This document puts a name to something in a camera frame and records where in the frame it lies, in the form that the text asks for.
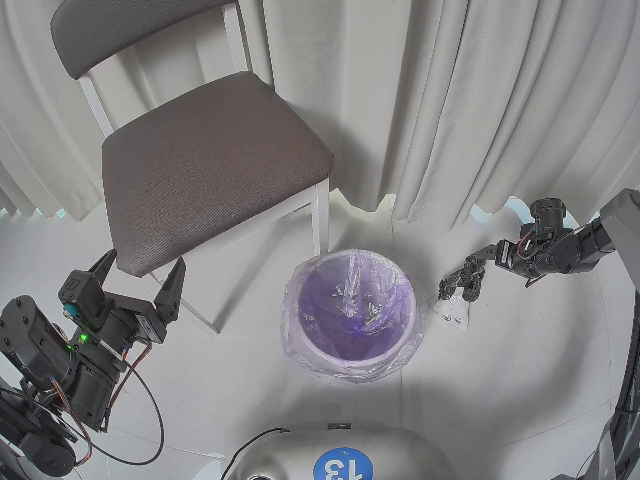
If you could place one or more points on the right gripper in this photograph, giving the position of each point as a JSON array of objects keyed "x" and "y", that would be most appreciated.
[{"x": 511, "y": 255}]

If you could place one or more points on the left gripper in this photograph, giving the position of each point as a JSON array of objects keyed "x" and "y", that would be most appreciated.
[{"x": 135, "y": 320}]

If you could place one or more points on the purple plastic bag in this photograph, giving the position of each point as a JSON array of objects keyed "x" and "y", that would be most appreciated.
[{"x": 360, "y": 313}]

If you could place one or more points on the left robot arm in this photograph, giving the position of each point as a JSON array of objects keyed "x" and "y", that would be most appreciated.
[{"x": 30, "y": 338}]

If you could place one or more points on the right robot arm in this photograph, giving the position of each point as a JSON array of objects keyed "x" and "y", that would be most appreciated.
[{"x": 565, "y": 253}]

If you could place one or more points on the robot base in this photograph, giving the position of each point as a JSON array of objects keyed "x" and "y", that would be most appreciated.
[{"x": 400, "y": 453}]

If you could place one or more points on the crumpled black plastic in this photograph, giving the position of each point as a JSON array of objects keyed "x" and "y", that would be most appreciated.
[{"x": 470, "y": 288}]

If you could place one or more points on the white trash bin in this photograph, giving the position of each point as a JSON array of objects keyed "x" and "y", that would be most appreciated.
[{"x": 405, "y": 318}]

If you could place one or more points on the clear printed wrapper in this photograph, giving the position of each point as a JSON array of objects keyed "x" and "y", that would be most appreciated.
[{"x": 452, "y": 314}]

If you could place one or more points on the white chair with grey cushions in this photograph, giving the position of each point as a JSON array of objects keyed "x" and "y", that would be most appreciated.
[{"x": 200, "y": 158}]

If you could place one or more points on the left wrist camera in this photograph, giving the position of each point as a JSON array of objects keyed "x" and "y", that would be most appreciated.
[{"x": 80, "y": 288}]

